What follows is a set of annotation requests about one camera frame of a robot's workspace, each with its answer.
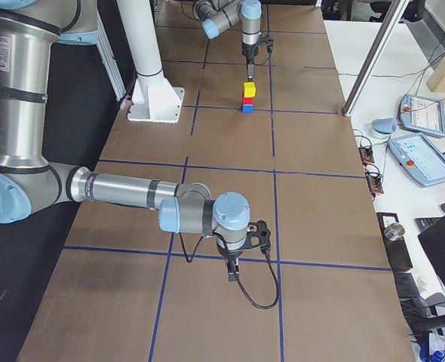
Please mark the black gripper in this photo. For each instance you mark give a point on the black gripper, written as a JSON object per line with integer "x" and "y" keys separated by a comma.
{"x": 248, "y": 53}
{"x": 228, "y": 256}

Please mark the yellow wooden block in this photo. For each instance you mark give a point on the yellow wooden block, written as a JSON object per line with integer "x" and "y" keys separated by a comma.
{"x": 249, "y": 89}

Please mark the red wooden block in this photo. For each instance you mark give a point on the red wooden block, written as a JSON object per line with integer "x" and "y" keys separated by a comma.
{"x": 246, "y": 101}

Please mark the blue wooden block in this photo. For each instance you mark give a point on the blue wooden block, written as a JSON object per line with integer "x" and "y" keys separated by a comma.
{"x": 246, "y": 108}

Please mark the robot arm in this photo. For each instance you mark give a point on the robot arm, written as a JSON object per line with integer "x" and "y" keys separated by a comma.
{"x": 76, "y": 127}
{"x": 218, "y": 16}

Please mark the orange black power strip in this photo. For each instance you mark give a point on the orange black power strip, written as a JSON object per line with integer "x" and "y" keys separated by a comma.
{"x": 371, "y": 172}

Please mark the metal cup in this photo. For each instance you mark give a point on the metal cup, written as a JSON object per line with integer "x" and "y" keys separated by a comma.
{"x": 394, "y": 232}

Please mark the white side desk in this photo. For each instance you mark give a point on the white side desk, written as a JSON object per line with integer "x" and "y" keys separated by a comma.
{"x": 401, "y": 69}

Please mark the far blue teach pendant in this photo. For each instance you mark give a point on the far blue teach pendant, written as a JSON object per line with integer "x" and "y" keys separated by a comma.
{"x": 422, "y": 114}

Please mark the blue teach pendant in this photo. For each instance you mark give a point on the blue teach pendant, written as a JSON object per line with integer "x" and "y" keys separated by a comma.
{"x": 422, "y": 114}
{"x": 420, "y": 158}

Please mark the near blue teach pendant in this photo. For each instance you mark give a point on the near blue teach pendant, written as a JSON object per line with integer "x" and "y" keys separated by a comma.
{"x": 420, "y": 158}

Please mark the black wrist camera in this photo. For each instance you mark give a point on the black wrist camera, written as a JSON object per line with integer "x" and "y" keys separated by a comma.
{"x": 268, "y": 42}
{"x": 258, "y": 236}

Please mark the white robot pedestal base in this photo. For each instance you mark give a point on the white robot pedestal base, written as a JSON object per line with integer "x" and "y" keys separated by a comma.
{"x": 154, "y": 99}

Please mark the aluminium frame post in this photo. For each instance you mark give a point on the aluminium frame post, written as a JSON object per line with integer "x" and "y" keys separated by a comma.
{"x": 391, "y": 19}

